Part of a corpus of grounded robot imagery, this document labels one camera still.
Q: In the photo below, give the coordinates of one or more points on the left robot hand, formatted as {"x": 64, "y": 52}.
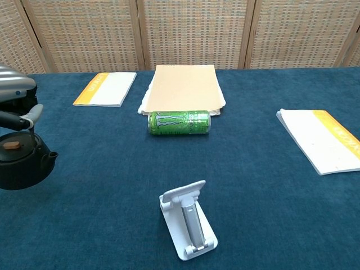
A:
{"x": 14, "y": 84}

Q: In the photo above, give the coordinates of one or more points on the small black cast-iron teapot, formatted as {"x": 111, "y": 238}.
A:
{"x": 22, "y": 171}

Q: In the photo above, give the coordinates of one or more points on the woven folding screen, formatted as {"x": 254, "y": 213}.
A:
{"x": 84, "y": 33}

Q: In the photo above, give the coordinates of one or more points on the yellow and white booklet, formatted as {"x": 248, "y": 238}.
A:
{"x": 315, "y": 140}
{"x": 111, "y": 90}

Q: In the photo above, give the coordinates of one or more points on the blue felt table cover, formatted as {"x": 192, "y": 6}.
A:
{"x": 84, "y": 225}

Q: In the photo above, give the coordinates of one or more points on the beige paper stack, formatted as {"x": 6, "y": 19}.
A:
{"x": 184, "y": 87}

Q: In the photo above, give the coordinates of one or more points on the green energy drink can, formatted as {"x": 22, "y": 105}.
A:
{"x": 180, "y": 123}

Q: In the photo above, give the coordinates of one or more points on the white folding phone stand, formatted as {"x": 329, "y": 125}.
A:
{"x": 194, "y": 225}

